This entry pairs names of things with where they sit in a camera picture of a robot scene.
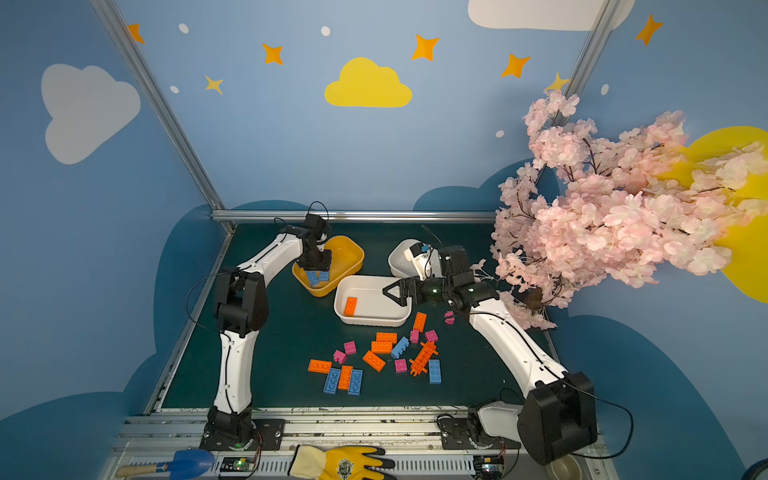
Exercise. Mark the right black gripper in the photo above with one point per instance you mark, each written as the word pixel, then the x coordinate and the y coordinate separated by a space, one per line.
pixel 411 288

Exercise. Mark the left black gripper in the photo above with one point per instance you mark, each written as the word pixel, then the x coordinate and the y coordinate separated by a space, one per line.
pixel 315 257

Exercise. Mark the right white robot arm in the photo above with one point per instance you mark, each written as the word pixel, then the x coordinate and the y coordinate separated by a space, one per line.
pixel 557 415

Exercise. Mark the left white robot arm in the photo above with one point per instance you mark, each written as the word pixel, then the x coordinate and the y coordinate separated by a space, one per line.
pixel 241 310

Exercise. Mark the white rear plastic bin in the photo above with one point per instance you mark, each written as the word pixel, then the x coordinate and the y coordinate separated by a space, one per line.
pixel 401 267

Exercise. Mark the white plastic bin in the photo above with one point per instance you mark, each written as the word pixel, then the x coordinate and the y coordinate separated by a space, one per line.
pixel 373 308
pixel 401 267

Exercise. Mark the yellow plastic bin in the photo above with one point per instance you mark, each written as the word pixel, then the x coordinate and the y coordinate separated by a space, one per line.
pixel 347 259

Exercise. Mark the orange lego brick by bin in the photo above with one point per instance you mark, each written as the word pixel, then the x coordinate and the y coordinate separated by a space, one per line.
pixel 419 322

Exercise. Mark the white front plastic bin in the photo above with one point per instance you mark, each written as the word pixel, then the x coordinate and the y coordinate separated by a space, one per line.
pixel 373 308

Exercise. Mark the orange lego brick center stack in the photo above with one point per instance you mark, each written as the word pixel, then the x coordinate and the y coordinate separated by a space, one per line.
pixel 384 342

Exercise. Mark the orange lego long assembly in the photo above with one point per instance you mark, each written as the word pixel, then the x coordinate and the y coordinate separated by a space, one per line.
pixel 419 364

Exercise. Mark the pink lego small bottom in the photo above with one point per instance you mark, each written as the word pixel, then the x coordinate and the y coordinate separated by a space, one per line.
pixel 400 366

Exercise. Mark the circuit board right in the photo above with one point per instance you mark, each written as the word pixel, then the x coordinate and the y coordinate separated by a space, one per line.
pixel 488 467

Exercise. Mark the yellow work glove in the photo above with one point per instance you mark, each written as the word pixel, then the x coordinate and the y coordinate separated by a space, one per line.
pixel 341 463

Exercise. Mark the green circuit board left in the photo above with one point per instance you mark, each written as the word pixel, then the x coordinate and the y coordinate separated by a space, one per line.
pixel 237 465

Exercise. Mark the pink cherry blossom tree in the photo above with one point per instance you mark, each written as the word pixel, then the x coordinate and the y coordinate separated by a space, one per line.
pixel 587 208

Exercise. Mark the beige ceramic cup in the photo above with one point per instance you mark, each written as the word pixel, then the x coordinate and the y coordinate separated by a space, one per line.
pixel 564 468

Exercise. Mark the blue toy shovel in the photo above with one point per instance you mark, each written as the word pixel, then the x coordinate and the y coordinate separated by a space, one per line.
pixel 186 464

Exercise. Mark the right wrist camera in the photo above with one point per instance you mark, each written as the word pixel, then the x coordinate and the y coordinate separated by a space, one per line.
pixel 420 255

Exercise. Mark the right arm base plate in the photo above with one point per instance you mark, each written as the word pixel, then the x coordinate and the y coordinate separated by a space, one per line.
pixel 463 433

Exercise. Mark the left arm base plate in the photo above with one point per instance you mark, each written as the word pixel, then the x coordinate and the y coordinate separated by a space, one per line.
pixel 264 434

